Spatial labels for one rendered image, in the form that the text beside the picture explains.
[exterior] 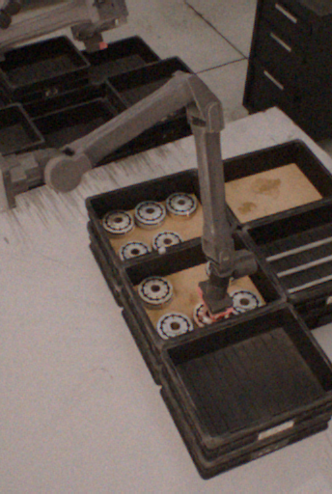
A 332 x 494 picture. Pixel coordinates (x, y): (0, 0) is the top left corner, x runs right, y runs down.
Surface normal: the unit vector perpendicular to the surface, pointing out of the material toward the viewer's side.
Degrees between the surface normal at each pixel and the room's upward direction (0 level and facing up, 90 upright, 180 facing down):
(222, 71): 0
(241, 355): 0
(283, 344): 0
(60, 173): 66
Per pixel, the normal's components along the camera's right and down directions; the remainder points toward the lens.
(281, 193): 0.04, -0.66
